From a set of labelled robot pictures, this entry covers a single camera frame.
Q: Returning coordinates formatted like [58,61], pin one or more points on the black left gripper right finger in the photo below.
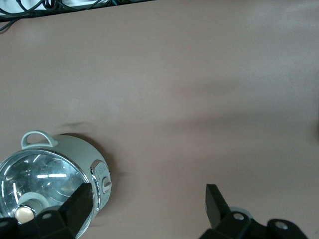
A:
[216,211]

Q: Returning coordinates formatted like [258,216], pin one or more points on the pale green electric pot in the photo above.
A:
[79,149]

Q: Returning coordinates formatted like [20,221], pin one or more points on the glass pot lid with knob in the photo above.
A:
[49,171]

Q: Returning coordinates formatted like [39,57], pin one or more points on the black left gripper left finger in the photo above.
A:
[72,211]

